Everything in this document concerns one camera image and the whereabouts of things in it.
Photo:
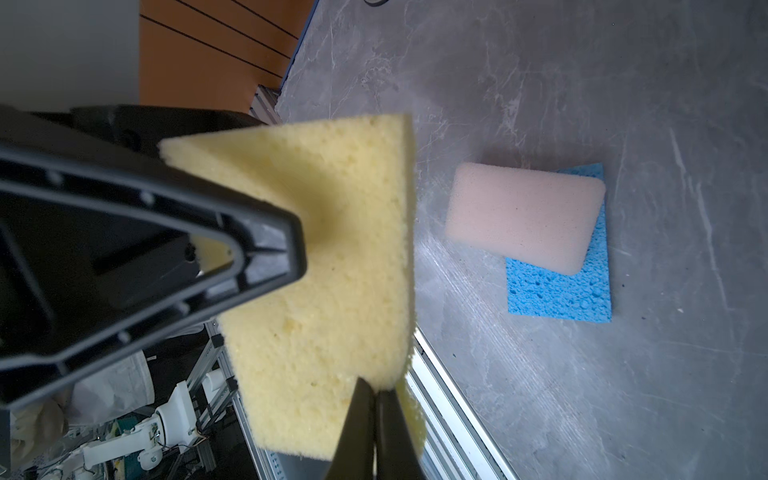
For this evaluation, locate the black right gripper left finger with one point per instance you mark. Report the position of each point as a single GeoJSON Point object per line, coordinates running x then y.
{"type": "Point", "coordinates": [354, 455]}

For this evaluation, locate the light blue sponge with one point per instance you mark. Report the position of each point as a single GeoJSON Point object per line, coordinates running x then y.
{"type": "Point", "coordinates": [586, 296]}

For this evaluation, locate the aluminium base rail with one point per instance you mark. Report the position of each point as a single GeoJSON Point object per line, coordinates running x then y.
{"type": "Point", "coordinates": [453, 442]}

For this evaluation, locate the pink beige sponge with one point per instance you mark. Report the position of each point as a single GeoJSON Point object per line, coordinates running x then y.
{"type": "Point", "coordinates": [541, 218]}

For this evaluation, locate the dark yellow sponge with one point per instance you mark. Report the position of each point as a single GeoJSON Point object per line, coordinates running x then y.
{"type": "Point", "coordinates": [298, 351]}

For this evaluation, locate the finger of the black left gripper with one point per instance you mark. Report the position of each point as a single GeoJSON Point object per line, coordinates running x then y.
{"type": "Point", "coordinates": [106, 250]}

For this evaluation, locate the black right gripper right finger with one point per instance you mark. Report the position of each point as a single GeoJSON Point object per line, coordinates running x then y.
{"type": "Point", "coordinates": [395, 454]}

